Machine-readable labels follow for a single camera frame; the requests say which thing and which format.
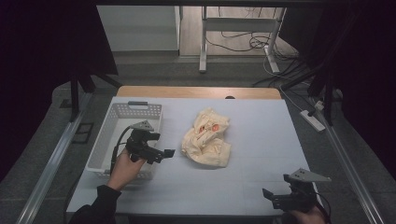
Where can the white perforated plastic basket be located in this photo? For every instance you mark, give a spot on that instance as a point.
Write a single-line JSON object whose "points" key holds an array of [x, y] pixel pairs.
{"points": [[106, 146]]}

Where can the aluminium rail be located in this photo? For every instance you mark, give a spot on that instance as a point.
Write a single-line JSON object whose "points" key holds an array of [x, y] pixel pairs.
{"points": [[351, 174], [56, 158]]}

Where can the person's left hand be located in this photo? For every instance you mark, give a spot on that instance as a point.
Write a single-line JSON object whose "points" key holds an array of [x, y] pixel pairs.
{"points": [[124, 171]]}

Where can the cream garment with orange print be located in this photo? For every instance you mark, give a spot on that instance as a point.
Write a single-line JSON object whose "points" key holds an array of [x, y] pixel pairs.
{"points": [[205, 143]]}

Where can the white metal desk frame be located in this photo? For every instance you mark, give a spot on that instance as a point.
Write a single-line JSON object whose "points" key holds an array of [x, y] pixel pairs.
{"points": [[236, 24]]}

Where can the white cabinet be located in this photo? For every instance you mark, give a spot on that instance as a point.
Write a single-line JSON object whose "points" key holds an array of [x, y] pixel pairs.
{"points": [[140, 28]]}

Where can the white table mat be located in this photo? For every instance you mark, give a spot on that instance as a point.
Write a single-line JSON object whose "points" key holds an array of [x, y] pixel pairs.
{"points": [[258, 140]]}

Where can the white plug adapter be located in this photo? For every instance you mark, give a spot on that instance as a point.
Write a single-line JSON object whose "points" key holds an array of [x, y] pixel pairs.
{"points": [[319, 105]]}

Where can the black metal stand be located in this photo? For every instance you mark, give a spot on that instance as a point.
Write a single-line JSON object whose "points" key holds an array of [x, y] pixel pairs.
{"points": [[74, 93], [327, 77]]}

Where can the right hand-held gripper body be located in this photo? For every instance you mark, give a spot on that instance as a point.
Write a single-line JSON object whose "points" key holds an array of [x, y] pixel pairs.
{"points": [[299, 199]]}

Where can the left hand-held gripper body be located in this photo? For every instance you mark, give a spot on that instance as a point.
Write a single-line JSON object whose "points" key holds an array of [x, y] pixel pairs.
{"points": [[140, 147]]}

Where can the black floor plate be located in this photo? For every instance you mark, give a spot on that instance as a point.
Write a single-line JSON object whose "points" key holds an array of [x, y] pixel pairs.
{"points": [[83, 133]]}

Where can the white power strip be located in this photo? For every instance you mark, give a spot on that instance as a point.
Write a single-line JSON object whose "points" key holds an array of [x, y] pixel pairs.
{"points": [[313, 121]]}

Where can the person's right hand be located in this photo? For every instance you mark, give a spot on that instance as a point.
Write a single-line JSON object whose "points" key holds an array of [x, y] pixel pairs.
{"points": [[306, 217]]}

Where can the wooden table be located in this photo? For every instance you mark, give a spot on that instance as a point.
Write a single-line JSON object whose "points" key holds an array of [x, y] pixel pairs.
{"points": [[186, 92]]}

